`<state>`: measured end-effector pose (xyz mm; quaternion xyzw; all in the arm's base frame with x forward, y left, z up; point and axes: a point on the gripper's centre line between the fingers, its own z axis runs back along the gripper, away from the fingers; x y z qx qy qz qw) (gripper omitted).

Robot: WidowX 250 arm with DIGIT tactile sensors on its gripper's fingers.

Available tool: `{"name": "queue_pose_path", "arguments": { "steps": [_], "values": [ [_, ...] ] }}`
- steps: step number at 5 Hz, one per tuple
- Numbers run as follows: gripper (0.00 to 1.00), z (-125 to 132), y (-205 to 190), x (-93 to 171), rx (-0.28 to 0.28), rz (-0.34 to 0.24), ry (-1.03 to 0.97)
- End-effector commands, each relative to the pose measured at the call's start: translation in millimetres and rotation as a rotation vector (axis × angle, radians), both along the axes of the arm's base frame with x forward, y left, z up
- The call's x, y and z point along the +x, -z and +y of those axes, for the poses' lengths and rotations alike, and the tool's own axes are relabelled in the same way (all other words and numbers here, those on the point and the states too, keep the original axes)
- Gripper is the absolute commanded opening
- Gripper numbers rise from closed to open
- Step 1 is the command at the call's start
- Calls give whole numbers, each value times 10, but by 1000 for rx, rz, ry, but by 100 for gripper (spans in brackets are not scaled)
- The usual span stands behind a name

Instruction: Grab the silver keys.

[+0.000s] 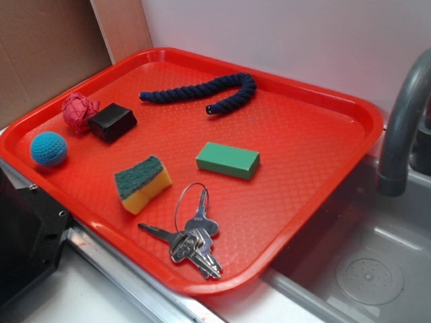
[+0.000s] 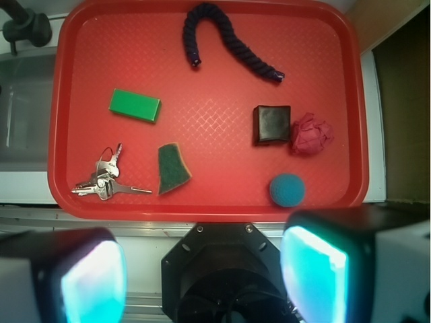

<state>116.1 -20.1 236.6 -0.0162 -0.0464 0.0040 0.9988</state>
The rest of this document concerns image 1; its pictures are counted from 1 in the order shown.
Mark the green rectangular block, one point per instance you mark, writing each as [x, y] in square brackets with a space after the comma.
[229, 161]

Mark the yellow green scrub sponge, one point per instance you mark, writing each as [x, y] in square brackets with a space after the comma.
[138, 185]

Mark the grey toy sink basin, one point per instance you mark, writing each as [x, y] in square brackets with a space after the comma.
[362, 257]

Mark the crumpled pink paper ball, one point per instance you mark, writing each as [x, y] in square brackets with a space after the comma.
[77, 109]

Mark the silver keys on ring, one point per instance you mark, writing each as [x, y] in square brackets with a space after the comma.
[195, 242]

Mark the blue crocheted ball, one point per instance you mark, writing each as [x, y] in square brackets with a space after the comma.
[49, 149]

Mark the brown cardboard panel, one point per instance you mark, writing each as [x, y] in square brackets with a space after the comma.
[48, 47]

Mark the grey toy faucet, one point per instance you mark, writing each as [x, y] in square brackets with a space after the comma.
[407, 138]

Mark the red plastic tray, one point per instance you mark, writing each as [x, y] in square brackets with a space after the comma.
[309, 139]

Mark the black rectangular block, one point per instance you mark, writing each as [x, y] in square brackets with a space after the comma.
[112, 122]

